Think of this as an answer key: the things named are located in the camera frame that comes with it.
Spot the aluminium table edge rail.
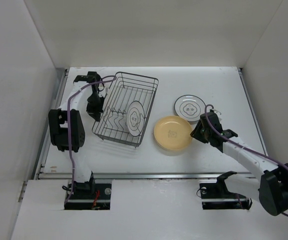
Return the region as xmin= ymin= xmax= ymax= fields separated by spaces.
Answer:
xmin=33 ymin=67 xmax=269 ymax=181

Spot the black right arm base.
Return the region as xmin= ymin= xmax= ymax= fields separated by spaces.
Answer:
xmin=196 ymin=171 xmax=252 ymax=210

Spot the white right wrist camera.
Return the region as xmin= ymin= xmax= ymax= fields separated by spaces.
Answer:
xmin=213 ymin=109 xmax=222 ymax=120

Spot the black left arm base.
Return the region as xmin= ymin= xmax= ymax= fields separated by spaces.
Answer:
xmin=64 ymin=183 xmax=112 ymax=211

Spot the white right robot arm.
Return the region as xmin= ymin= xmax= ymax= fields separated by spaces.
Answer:
xmin=190 ymin=110 xmax=288 ymax=216

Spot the beige yellow plate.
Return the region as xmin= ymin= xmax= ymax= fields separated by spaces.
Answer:
xmin=154 ymin=115 xmax=192 ymax=151

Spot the white plate dark rim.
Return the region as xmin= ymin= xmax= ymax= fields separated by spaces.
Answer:
xmin=174 ymin=94 xmax=206 ymax=123

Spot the grey wire dish rack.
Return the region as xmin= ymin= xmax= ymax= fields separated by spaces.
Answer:
xmin=92 ymin=71 xmax=159 ymax=148

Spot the cream yellow plate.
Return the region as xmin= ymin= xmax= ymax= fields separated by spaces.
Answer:
xmin=154 ymin=135 xmax=192 ymax=152

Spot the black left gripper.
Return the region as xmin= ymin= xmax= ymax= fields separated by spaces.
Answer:
xmin=86 ymin=92 xmax=105 ymax=122

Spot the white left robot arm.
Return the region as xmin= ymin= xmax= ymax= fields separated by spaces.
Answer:
xmin=48 ymin=71 xmax=105 ymax=199

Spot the white plate black pattern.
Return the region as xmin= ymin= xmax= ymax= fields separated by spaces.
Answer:
xmin=126 ymin=101 xmax=145 ymax=137

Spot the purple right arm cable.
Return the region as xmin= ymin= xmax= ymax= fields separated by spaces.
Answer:
xmin=204 ymin=103 xmax=288 ymax=220

